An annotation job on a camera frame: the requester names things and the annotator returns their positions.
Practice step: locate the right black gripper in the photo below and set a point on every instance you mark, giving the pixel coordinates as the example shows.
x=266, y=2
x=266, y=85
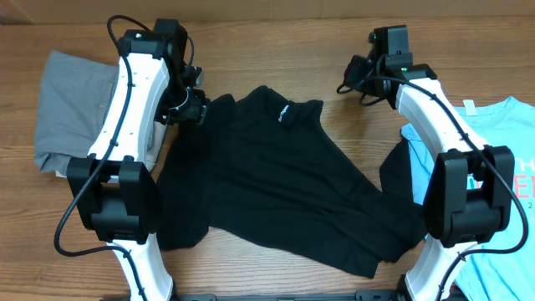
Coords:
x=354, y=68

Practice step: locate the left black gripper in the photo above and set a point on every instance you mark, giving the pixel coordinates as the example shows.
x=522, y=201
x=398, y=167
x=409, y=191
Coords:
x=196, y=112

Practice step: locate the black t-shirt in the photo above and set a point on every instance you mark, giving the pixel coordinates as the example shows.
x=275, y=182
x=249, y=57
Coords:
x=263, y=169

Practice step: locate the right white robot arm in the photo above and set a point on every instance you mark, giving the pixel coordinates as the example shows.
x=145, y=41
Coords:
x=469, y=195

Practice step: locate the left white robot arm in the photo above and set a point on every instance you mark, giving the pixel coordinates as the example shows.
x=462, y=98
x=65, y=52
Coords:
x=114, y=193

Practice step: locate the grey folded trousers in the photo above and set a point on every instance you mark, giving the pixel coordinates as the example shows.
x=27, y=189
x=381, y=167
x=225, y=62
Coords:
x=73, y=101

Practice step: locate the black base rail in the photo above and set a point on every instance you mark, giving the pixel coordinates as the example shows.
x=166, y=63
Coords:
x=360, y=295

